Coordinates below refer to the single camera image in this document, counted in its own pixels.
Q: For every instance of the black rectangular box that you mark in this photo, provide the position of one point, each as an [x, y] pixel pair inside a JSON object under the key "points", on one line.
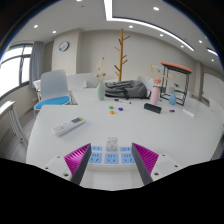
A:
{"points": [[152, 108]]}

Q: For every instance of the white flat bar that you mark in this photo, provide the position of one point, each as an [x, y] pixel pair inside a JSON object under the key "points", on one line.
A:
{"points": [[188, 113]]}

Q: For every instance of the pink vase with flowers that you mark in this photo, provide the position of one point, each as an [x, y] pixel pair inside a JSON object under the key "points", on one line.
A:
{"points": [[155, 96]]}

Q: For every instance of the long ceiling light strip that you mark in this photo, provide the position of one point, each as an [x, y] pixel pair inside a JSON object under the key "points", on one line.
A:
{"points": [[108, 10]]}

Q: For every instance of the black marker pen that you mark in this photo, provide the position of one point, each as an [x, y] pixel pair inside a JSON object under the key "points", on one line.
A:
{"points": [[122, 100]]}

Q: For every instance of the blue vase with stems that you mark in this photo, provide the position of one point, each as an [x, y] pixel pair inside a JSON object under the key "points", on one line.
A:
{"points": [[172, 99]]}

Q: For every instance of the round wall clock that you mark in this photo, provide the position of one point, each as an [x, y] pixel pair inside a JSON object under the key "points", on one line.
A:
{"points": [[63, 46]]}

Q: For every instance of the window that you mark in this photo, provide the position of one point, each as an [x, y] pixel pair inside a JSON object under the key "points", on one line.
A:
{"points": [[13, 71]]}

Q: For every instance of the white remote control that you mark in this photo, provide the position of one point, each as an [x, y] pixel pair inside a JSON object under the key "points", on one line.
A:
{"points": [[67, 126]]}

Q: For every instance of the grey backpack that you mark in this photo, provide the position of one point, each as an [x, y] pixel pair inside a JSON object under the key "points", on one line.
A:
{"points": [[128, 89]]}

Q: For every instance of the round ceiling spotlights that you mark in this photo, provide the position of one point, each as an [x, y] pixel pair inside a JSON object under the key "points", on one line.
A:
{"points": [[156, 8]]}

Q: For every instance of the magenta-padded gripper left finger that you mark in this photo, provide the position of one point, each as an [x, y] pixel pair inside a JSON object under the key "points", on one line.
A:
{"points": [[77, 159]]}

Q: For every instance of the orange round magnet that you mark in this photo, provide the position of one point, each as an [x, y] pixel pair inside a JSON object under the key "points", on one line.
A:
{"points": [[112, 112]]}

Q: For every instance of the white wall board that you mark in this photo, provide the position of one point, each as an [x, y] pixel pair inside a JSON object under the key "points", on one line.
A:
{"points": [[213, 88]]}

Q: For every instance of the green round magnet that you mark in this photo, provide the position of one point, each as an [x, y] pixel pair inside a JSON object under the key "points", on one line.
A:
{"points": [[111, 107]]}

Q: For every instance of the wooden coat rack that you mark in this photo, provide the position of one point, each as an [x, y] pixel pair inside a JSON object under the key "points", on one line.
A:
{"points": [[121, 53]]}

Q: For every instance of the purple-blue round magnet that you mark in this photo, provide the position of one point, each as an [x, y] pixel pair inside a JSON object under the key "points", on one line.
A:
{"points": [[120, 108]]}

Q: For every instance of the black frame stool, orange top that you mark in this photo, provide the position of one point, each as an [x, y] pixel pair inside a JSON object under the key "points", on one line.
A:
{"points": [[176, 67]]}

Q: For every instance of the green vase with dried flowers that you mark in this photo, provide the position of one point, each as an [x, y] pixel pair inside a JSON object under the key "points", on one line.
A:
{"points": [[101, 92]]}

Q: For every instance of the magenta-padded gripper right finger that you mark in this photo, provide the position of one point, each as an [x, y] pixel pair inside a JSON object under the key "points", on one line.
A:
{"points": [[146, 159]]}

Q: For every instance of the grey curtain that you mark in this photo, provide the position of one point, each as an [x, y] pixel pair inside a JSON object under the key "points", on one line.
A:
{"points": [[36, 63]]}

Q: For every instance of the white chair with blue seat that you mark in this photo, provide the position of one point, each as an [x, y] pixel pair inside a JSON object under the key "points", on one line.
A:
{"points": [[53, 86]]}

